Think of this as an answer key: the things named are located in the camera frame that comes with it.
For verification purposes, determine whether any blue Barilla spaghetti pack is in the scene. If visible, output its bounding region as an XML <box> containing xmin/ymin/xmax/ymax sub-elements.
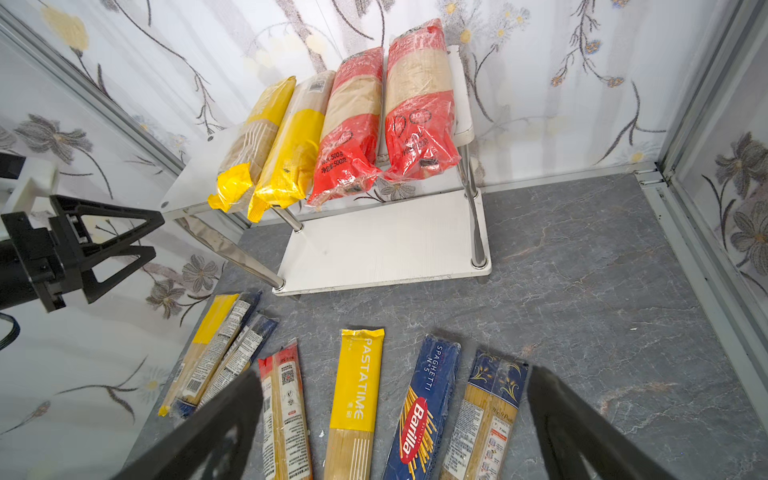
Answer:
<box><xmin>382</xmin><ymin>334</ymin><xmax>462</xmax><ymax>480</ymax></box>

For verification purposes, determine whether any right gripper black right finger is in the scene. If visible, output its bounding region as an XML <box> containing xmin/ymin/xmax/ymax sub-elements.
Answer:
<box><xmin>527</xmin><ymin>365</ymin><xmax>672</xmax><ymax>479</ymax></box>

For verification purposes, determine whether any short yellow Pastatime bag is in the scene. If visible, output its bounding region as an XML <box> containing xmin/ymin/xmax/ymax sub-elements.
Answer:
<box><xmin>208</xmin><ymin>76</ymin><xmax>296</xmax><ymax>212</ymax></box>

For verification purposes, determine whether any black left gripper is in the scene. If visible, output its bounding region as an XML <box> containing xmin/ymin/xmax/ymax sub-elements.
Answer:
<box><xmin>1</xmin><ymin>195</ymin><xmax>165</xmax><ymax>312</ymax></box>

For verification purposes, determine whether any white two-tier metal shelf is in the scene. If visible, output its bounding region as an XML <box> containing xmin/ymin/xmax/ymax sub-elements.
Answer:
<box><xmin>159</xmin><ymin>45</ymin><xmax>491</xmax><ymax>296</ymax></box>

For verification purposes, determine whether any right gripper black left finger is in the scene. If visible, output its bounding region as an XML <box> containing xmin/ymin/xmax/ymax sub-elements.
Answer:
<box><xmin>114</xmin><ymin>369</ymin><xmax>263</xmax><ymax>479</ymax></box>

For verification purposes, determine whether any red spaghetti bag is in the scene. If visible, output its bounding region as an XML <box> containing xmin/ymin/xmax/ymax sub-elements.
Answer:
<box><xmin>308</xmin><ymin>47</ymin><xmax>384</xmax><ymax>207</ymax></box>
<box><xmin>384</xmin><ymin>18</ymin><xmax>460</xmax><ymax>182</ymax></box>

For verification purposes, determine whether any red slim spaghetti pack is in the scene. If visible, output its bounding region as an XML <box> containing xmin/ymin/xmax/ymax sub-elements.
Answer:
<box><xmin>258</xmin><ymin>338</ymin><xmax>313</xmax><ymax>480</ymax></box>

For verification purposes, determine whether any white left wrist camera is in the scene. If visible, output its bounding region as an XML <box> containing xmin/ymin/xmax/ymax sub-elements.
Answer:
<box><xmin>1</xmin><ymin>152</ymin><xmax>59</xmax><ymax>214</ymax></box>

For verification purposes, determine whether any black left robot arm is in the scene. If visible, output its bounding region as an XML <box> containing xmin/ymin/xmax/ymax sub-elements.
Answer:
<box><xmin>1</xmin><ymin>195</ymin><xmax>165</xmax><ymax>312</ymax></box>

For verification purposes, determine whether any long yellow Pastatime bag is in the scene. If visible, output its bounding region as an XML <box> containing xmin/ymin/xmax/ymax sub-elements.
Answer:
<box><xmin>323</xmin><ymin>329</ymin><xmax>386</xmax><ymax>479</ymax></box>

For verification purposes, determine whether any yellow pasta bag far left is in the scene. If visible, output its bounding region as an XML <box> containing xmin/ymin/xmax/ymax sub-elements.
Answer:
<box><xmin>157</xmin><ymin>294</ymin><xmax>240</xmax><ymax>417</ymax></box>

